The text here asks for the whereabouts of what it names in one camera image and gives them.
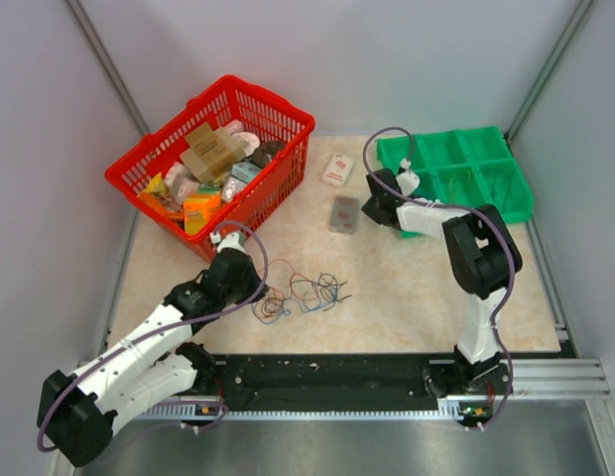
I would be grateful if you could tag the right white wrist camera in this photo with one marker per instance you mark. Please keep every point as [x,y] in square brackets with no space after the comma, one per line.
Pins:
[407,180]

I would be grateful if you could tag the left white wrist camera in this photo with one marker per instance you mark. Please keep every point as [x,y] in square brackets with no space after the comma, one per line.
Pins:
[234,240]

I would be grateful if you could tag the teal small box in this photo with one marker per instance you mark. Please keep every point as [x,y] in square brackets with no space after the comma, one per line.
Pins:
[245,172]

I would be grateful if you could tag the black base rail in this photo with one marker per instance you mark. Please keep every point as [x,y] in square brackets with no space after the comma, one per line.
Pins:
[344,382]

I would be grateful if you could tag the clear plastic card case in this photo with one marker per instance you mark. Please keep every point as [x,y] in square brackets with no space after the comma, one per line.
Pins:
[344,215]

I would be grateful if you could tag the pink wrapped pack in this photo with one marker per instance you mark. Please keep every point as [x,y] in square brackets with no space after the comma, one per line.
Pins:
[180,182]

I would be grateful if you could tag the orange snack box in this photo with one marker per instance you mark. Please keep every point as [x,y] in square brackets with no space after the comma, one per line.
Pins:
[198,210]

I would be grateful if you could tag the aluminium frame rail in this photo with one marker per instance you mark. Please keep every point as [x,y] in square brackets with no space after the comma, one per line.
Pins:
[562,375]

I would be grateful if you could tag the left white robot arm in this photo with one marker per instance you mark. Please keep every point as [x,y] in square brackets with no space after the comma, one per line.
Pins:
[80,412]

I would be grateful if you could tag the brown cardboard box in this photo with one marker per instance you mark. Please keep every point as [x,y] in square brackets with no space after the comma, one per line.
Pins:
[210,153]

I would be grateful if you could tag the red plastic basket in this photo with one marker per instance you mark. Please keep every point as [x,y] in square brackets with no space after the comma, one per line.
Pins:
[264,113]

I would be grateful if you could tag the green compartment tray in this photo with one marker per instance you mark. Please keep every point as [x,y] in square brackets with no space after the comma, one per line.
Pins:
[468,167]

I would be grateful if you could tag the white slotted cable duct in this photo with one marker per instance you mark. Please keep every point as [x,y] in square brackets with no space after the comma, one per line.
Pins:
[184,410]

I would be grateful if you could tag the yellow snack packet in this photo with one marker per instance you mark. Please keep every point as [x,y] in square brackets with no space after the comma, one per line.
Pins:
[157,197]

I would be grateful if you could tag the white pink pouch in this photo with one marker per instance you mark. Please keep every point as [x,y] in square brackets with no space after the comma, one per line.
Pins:
[248,140]

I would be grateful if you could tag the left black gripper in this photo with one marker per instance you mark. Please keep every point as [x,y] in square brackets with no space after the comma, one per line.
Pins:
[253,276]

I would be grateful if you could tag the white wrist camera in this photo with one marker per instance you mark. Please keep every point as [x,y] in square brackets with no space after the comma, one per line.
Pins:
[234,240]
[407,180]

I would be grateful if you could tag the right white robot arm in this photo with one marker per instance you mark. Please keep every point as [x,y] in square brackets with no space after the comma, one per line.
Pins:
[484,261]

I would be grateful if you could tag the white red card box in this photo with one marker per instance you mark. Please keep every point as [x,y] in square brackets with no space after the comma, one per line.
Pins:
[338,170]

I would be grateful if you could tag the dark brown round item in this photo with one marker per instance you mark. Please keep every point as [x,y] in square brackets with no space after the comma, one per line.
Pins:
[266,153]

